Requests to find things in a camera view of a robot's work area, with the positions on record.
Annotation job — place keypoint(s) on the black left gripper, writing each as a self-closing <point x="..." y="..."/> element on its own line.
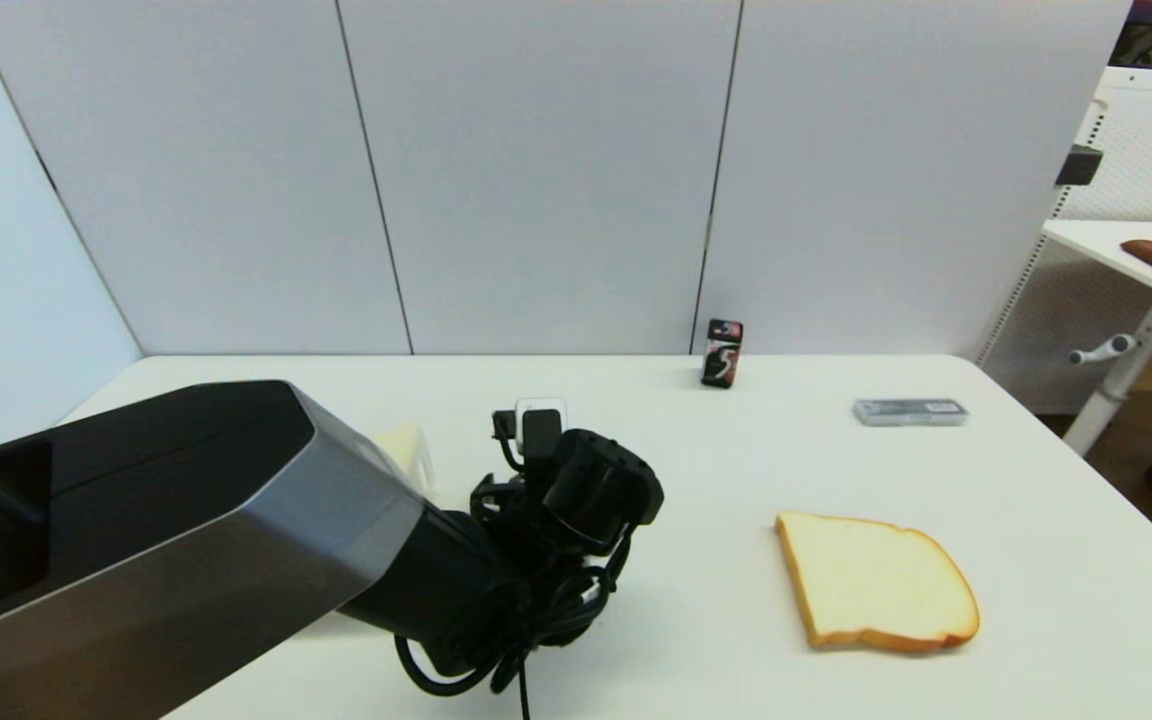
<point x="508" y="500"/>

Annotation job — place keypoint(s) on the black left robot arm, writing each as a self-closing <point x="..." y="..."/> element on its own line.
<point x="186" y="540"/>

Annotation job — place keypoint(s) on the cream paper napkin stack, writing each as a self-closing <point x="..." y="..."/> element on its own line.
<point x="404" y="450"/>

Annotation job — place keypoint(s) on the black chewing gum pack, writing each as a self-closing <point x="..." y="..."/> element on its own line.
<point x="721" y="355"/>

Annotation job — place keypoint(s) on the white bread slice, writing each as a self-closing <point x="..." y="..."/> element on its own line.
<point x="871" y="580"/>

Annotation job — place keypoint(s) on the grey flat plastic case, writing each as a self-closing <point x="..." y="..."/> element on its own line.
<point x="908" y="412"/>

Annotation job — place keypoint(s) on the white side desk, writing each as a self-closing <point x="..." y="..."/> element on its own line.
<point x="1096" y="243"/>

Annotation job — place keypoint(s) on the small black box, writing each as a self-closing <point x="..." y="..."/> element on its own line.
<point x="1077" y="166"/>

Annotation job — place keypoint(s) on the white pegboard panel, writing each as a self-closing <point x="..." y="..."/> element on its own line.
<point x="1151" y="140"/>

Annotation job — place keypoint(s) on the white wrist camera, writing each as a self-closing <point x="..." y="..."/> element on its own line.
<point x="540" y="408"/>

